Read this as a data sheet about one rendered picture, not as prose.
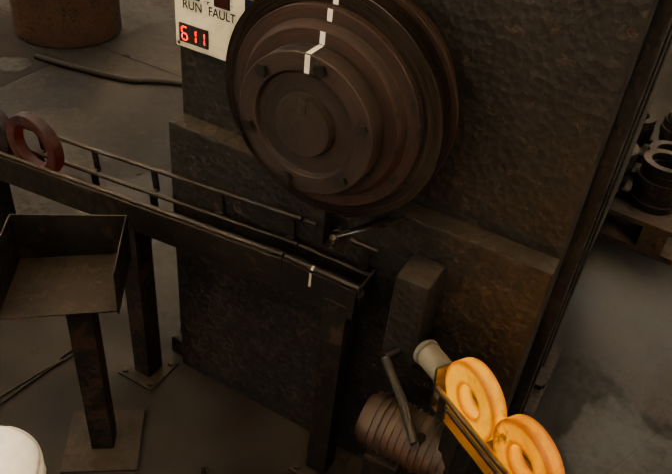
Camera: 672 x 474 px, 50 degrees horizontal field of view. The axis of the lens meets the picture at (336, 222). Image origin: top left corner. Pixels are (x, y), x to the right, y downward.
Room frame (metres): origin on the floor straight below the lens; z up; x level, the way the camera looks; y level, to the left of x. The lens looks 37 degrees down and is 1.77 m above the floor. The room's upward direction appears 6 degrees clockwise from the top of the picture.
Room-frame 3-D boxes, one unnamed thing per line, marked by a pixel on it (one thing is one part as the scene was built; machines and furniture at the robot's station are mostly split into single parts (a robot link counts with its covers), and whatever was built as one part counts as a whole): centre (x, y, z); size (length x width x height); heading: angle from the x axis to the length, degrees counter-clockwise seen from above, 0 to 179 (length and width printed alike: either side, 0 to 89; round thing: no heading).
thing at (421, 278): (1.15, -0.19, 0.68); 0.11 x 0.08 x 0.24; 154
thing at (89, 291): (1.19, 0.60, 0.36); 0.26 x 0.20 x 0.72; 99
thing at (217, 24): (1.48, 0.29, 1.15); 0.26 x 0.02 x 0.18; 64
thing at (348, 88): (1.15, 0.07, 1.12); 0.28 x 0.06 x 0.28; 64
